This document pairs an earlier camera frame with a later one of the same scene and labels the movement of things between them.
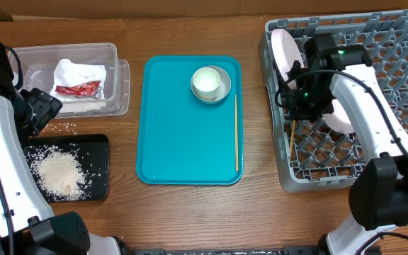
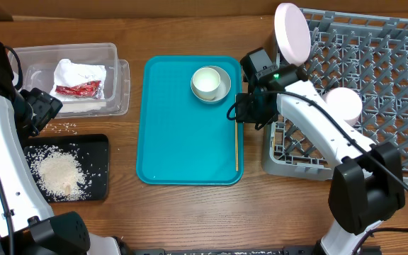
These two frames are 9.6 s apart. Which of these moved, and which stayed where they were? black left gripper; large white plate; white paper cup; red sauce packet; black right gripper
Moved: black right gripper; large white plate
Stayed: red sauce packet; white paper cup; black left gripper
